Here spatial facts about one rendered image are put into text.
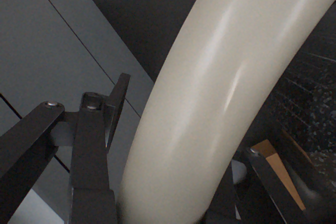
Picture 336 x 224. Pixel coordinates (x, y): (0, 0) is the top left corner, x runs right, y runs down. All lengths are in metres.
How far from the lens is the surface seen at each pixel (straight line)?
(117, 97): 0.16
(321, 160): 0.54
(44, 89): 0.41
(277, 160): 1.09
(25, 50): 0.45
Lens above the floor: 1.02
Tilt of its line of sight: 73 degrees down
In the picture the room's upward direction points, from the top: 175 degrees counter-clockwise
